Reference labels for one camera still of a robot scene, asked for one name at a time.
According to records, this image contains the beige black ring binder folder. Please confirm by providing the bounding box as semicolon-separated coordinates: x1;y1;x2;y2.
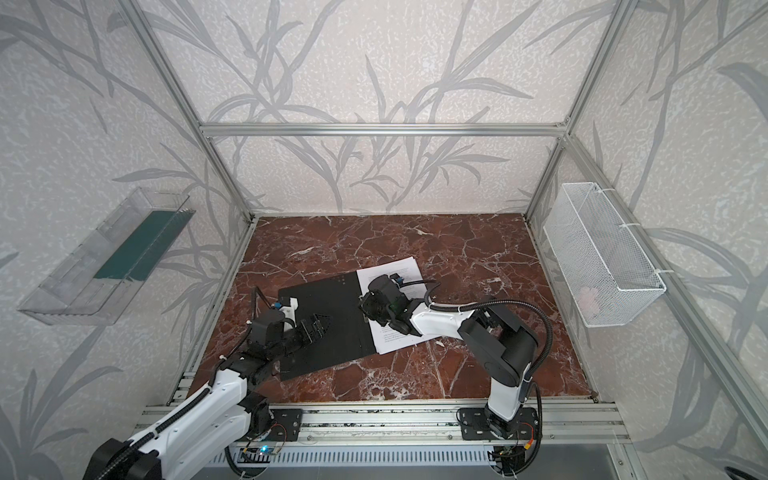
278;271;376;381

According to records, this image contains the printed sheet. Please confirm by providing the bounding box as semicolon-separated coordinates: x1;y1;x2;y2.
357;257;437;355

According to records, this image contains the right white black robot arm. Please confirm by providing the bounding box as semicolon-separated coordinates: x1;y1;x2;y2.
359;274;554;424

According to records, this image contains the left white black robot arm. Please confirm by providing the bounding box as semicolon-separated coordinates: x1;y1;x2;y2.
83;307;332;479

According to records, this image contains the green circuit board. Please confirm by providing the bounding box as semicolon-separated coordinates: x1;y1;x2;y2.
237;445;281;464

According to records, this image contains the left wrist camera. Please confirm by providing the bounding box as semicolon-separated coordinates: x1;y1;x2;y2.
273;297;299;327

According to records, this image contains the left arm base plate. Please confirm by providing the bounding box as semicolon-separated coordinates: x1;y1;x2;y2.
258;408;303;443

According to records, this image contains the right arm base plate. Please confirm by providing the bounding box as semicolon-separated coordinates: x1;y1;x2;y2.
456;407;539;441

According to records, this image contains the clear acrylic wall tray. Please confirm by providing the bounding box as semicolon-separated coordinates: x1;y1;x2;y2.
18;188;196;326

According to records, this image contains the aluminium front rail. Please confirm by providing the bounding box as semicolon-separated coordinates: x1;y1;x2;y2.
122;400;631;448

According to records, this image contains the white wire mesh basket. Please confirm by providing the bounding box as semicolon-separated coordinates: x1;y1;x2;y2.
543;182;667;328

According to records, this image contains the aluminium cage frame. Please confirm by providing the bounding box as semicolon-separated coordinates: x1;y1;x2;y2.
119;1;767;446

